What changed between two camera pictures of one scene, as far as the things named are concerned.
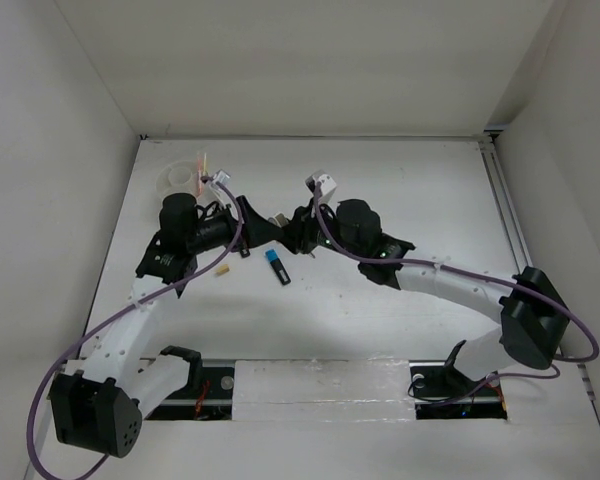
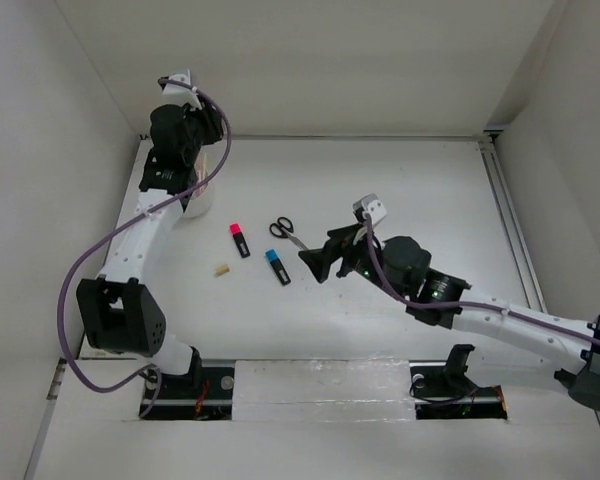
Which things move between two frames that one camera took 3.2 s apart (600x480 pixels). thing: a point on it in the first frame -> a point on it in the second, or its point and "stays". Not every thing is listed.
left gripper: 256,230 -> 209,118
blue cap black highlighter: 278,267 stays
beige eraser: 222,269 stays
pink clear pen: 199,168 stays
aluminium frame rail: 506,207 stays
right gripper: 300,229 -> 344,242
